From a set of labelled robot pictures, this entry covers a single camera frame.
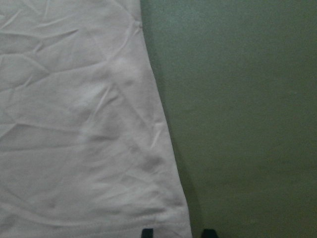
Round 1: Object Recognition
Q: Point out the pink Snoopy t-shirt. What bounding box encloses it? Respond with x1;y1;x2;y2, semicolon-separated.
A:
0;0;192;238

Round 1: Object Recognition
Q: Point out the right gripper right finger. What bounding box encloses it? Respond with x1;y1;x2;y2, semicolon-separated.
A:
202;229;218;238

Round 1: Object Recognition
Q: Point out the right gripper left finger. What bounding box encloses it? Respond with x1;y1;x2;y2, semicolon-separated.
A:
141;228;154;238

